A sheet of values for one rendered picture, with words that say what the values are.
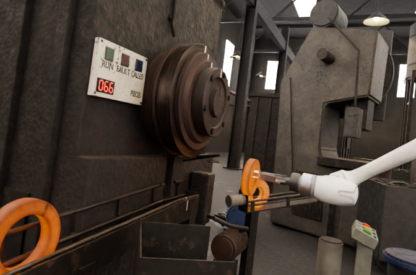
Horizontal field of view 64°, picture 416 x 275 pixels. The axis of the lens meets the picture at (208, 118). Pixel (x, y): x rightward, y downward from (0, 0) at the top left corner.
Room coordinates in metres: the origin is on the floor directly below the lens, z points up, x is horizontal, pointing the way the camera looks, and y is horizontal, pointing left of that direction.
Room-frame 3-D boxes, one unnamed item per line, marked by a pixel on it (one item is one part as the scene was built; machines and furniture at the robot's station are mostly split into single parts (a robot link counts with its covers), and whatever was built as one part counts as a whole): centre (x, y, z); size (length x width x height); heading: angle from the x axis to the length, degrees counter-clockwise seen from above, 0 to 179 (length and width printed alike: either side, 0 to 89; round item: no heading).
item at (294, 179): (1.37, -0.36, 0.84); 0.09 x 0.08 x 0.07; 66
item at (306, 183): (1.34, -0.42, 0.83); 0.09 x 0.06 x 0.09; 156
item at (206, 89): (1.37, -0.01, 1.11); 0.28 x 0.06 x 0.28; 156
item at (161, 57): (1.44, 0.15, 1.11); 0.47 x 0.10 x 0.47; 156
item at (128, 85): (1.14, 0.31, 1.15); 0.26 x 0.02 x 0.18; 156
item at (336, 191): (1.31, -0.53, 0.83); 0.16 x 0.13 x 0.11; 66
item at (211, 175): (1.63, -0.01, 0.68); 0.11 x 0.08 x 0.24; 66
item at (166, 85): (1.41, 0.08, 1.11); 0.47 x 0.06 x 0.47; 156
